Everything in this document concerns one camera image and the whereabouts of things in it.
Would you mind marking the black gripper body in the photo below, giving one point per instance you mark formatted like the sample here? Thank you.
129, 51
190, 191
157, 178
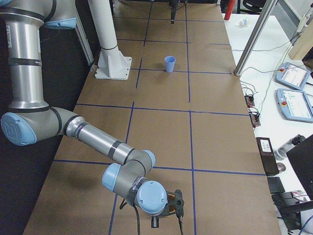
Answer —
154, 221

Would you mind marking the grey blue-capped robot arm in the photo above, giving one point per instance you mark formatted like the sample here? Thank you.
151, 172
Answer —
30, 119

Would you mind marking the blue ribbed plastic cup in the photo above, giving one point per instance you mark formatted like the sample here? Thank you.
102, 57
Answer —
169, 63

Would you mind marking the black box with white label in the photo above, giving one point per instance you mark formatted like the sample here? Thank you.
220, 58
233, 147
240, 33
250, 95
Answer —
267, 156

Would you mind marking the orange terminal block near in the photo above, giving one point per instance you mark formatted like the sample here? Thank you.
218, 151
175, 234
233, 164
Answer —
254, 118

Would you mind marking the orange terminal block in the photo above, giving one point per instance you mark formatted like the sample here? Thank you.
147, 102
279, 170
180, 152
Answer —
254, 118
249, 100

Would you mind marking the orange terminal block far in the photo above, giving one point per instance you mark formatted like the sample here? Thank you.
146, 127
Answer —
249, 100

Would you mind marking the near teach pendant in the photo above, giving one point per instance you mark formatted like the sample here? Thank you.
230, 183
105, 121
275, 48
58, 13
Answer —
294, 105

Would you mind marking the teach pendant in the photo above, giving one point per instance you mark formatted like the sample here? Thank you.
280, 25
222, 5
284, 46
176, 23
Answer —
292, 76
294, 105

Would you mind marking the far teach pendant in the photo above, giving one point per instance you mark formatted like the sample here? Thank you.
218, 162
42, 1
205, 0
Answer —
292, 76

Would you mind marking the white tube with blue label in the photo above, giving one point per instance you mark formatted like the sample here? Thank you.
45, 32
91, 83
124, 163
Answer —
243, 23

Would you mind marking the red cylinder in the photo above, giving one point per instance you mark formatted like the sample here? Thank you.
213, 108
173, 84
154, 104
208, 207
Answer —
229, 9

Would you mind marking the aluminium frame post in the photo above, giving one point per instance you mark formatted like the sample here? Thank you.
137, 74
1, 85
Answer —
265, 14

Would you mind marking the white pole with base plate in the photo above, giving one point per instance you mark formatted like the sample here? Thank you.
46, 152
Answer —
112, 64

